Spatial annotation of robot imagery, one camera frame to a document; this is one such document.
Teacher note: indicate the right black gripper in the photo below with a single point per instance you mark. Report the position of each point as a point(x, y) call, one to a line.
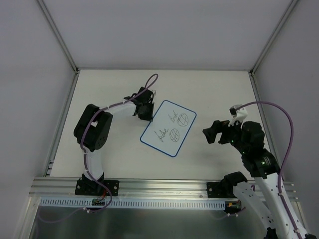
point(223, 133)

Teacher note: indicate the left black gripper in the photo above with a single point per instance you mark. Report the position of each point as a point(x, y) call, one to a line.
point(145, 109)

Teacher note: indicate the blue framed whiteboard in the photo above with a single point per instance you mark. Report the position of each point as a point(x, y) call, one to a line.
point(169, 128)

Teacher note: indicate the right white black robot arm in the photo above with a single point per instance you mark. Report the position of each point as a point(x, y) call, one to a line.
point(276, 213)

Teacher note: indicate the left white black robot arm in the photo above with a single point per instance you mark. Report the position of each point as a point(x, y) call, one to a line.
point(93, 127)

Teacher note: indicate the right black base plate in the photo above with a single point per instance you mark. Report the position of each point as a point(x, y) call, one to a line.
point(219, 190)

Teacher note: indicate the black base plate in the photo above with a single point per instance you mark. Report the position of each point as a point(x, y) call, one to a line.
point(219, 190)
point(86, 187)

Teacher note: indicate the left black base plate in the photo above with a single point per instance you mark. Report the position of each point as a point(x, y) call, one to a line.
point(86, 187)

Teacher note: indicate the white slotted cable duct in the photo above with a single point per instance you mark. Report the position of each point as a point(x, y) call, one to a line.
point(215, 205)

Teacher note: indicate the left aluminium corner post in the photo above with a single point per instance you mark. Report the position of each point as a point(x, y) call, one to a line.
point(52, 25)

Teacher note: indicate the aluminium corner post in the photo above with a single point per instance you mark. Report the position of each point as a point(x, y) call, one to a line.
point(52, 25)
point(276, 31)

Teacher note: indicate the aluminium mounting rail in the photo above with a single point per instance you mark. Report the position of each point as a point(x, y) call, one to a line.
point(127, 188)

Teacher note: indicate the right aluminium corner post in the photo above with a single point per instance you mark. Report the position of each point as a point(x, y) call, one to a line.
point(276, 31)

